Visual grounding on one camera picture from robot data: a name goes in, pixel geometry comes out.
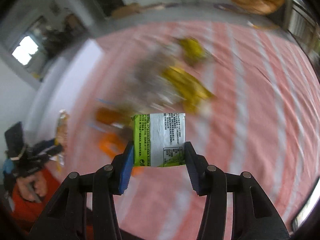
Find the person's left hand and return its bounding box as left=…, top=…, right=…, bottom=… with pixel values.
left=16, top=171, right=48, bottom=203

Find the pink striped tablecloth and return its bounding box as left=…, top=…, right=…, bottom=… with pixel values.
left=48, top=21, right=319, bottom=224

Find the white board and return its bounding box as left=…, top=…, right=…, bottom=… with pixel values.
left=23, top=38, right=104, bottom=145

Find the orange snack packet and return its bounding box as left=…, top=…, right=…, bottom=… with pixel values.
left=98, top=132, right=144, bottom=177

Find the clear bag of brown snacks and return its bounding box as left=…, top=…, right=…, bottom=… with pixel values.
left=124, top=46, right=182, bottom=113

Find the green silver snack packet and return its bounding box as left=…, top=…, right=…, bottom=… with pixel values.
left=133, top=113, right=185, bottom=167

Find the gold foil snack bag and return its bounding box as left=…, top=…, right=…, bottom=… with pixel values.
left=161, top=36, right=215, bottom=114

